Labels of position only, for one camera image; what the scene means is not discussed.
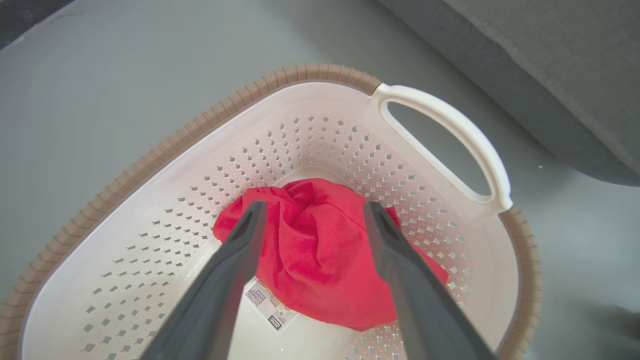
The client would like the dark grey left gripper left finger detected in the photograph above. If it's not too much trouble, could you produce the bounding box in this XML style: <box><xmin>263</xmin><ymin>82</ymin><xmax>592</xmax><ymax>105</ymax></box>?
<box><xmin>140</xmin><ymin>201</ymin><xmax>268</xmax><ymax>360</ymax></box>

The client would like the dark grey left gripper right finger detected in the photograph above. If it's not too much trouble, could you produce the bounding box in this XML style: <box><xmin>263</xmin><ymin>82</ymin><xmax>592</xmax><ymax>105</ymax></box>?
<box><xmin>363</xmin><ymin>201</ymin><xmax>496</xmax><ymax>360</ymax></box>

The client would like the red garment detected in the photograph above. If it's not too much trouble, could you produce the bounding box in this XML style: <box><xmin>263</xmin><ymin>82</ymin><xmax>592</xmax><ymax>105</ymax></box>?
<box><xmin>212</xmin><ymin>178</ymin><xmax>449</xmax><ymax>332</ymax></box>

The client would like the grey fabric sofa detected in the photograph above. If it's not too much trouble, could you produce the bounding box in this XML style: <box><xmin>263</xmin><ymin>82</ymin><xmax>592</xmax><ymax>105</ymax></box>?
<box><xmin>377</xmin><ymin>0</ymin><xmax>640</xmax><ymax>187</ymax></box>

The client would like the printed basket label sticker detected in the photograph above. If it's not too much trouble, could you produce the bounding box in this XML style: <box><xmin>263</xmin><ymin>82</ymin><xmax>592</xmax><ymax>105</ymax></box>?
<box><xmin>243</xmin><ymin>277</ymin><xmax>299</xmax><ymax>333</ymax></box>

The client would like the cream perforated laundry basket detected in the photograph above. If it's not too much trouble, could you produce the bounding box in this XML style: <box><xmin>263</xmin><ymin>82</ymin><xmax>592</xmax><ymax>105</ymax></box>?
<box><xmin>0</xmin><ymin>63</ymin><xmax>542</xmax><ymax>360</ymax></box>

